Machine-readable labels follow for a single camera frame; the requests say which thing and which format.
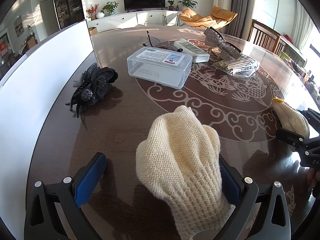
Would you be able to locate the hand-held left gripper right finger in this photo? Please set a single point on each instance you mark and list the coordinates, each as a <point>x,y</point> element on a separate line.
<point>232,187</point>

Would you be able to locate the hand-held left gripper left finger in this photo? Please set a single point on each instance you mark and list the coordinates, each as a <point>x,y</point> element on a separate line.
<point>91,177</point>

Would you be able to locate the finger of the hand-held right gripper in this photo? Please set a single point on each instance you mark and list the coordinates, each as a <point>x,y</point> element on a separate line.
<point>292,137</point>
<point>312,116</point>

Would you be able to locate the cream knitted glove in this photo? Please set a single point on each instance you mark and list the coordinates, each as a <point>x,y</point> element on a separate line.
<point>180,160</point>
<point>290,120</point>

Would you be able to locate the black flower hair clip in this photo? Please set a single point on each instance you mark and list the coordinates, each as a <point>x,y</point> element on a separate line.
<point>95,90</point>

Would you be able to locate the clear bag of chopsticks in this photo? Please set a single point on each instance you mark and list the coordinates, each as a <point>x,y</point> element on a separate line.
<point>240,66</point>

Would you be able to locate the white partition board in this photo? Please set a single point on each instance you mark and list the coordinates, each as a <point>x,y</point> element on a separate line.
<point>37,92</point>

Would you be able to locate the rhinestone bow hair clip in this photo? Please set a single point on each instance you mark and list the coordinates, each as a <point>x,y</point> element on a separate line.
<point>222,47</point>

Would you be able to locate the clear plastic box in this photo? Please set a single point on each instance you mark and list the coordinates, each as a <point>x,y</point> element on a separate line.
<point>160,65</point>

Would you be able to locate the person's right hand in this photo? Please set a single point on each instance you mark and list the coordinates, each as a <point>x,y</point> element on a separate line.
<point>312,180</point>

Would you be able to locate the wooden dining chair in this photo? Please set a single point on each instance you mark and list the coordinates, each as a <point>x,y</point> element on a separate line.
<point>265,36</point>
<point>292,51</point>

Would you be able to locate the grey curtain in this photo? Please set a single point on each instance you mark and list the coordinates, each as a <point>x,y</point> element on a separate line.
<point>241,5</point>

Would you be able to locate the white remote control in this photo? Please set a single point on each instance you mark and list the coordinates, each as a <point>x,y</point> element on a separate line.
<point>192,50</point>

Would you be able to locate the cardboard box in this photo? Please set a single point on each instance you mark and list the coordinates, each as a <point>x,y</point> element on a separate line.
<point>92,30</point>

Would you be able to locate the orange lounge chair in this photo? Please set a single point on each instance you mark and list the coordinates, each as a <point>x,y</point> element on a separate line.
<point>200,18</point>

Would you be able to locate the white television cabinet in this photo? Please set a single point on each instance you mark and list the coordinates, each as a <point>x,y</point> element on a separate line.
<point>130,20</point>

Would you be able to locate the large leafy potted plant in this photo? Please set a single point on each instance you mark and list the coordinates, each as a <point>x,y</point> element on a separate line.
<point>187,1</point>

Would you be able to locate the green potted plant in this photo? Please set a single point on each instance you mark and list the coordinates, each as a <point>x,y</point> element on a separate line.
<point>110,7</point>

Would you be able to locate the black glass display cabinet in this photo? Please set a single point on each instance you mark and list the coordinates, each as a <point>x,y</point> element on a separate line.
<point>68,2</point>

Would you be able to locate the small potted plant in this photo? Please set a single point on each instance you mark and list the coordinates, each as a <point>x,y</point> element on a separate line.
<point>170,5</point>

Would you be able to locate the dark frame eyeglasses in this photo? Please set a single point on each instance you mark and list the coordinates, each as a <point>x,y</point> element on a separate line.
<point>148,40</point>

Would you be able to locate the framed wall painting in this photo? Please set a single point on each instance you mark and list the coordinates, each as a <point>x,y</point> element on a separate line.
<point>19,26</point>

